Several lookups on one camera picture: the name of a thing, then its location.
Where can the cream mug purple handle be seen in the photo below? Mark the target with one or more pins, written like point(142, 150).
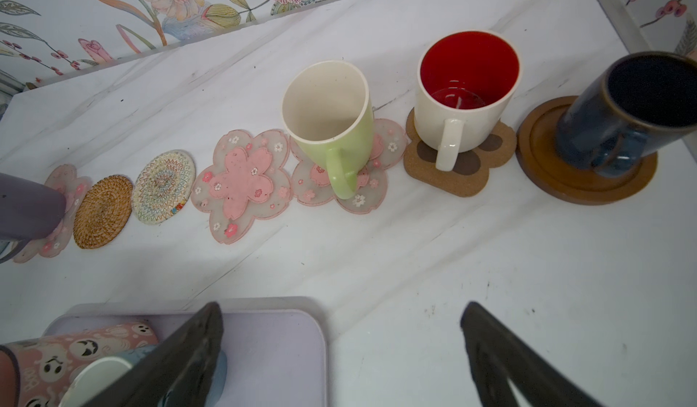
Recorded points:
point(29, 211)

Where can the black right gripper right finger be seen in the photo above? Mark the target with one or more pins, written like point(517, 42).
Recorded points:
point(498, 360)

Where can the red inside white mug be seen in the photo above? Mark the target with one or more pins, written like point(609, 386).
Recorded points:
point(464, 83)

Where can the cream mug green handle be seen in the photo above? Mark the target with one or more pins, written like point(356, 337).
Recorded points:
point(327, 111)

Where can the cork paw coaster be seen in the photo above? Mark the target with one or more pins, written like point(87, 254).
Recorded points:
point(472, 168)

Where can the colourful patterned round coaster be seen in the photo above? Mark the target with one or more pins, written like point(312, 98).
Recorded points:
point(163, 187)

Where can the lilac tray mat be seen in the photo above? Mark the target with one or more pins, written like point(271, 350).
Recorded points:
point(274, 357)

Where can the pink mug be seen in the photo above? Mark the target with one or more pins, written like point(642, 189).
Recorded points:
point(38, 372)

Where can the dark navy small mug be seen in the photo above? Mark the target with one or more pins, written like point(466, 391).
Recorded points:
point(643, 102)

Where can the brown wooden round coaster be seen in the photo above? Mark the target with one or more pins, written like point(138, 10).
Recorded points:
point(537, 156)

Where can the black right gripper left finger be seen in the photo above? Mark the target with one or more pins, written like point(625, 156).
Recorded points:
point(178, 372)

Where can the woven tan round coaster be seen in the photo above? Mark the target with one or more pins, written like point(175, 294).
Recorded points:
point(104, 212)

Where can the aluminium corner post right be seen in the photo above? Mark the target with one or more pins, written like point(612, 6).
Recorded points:
point(658, 25)

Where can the white mug blue handle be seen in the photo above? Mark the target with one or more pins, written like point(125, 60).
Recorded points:
point(97, 376)

